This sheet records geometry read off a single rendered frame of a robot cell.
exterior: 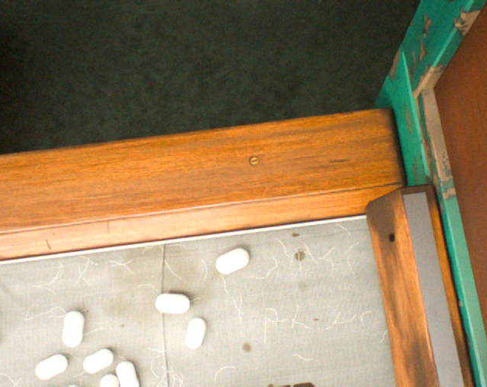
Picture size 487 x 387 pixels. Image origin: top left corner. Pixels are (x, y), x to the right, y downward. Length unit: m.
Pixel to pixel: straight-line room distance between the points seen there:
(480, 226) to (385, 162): 0.19
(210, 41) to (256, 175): 0.95
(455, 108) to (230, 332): 0.33
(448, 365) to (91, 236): 0.40
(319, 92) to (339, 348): 0.96
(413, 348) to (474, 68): 0.27
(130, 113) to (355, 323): 0.99
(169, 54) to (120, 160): 0.92
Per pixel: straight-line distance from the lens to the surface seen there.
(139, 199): 0.80
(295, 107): 1.65
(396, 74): 0.81
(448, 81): 0.69
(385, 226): 0.73
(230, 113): 1.64
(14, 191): 0.83
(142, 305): 0.80
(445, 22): 0.64
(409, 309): 0.70
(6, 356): 0.83
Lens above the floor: 1.53
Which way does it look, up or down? 75 degrees down
